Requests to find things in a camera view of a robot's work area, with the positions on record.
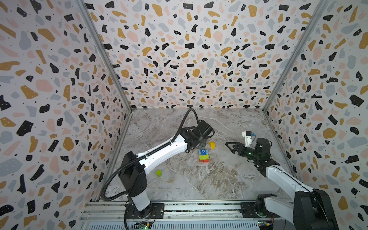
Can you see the blue number cube nine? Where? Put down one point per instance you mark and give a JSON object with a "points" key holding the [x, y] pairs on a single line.
{"points": [[204, 152]]}

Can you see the yellow triangular wood block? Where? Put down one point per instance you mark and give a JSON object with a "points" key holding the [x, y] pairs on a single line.
{"points": [[212, 145]]}

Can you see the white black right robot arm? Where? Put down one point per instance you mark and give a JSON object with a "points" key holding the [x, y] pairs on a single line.
{"points": [[310, 209]]}

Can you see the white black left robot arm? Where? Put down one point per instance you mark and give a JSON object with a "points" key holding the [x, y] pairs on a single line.
{"points": [[138, 166]]}

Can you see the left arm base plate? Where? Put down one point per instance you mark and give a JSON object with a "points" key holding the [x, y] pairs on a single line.
{"points": [[146, 211]]}

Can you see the aluminium right corner post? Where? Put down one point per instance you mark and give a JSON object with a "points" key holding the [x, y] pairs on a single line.
{"points": [[320, 8]]}

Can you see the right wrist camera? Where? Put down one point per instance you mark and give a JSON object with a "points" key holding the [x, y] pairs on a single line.
{"points": [[249, 137]]}

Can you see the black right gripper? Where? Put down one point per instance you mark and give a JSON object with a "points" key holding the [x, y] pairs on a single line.
{"points": [[240, 148]]}

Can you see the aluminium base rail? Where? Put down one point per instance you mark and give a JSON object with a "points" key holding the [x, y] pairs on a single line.
{"points": [[182, 215]]}

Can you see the lime green rectangular block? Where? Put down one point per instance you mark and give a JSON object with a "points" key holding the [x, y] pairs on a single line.
{"points": [[203, 157]]}

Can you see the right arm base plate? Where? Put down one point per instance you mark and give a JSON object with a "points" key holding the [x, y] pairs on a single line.
{"points": [[250, 210]]}

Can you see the aluminium corner post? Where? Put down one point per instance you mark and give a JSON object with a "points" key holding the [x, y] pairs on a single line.
{"points": [[100, 48], [320, 8]]}

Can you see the aluminium left corner post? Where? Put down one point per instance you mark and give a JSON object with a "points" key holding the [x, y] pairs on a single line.
{"points": [[100, 48]]}

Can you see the lime green cylinder block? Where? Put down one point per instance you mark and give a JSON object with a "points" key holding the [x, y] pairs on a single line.
{"points": [[158, 172]]}

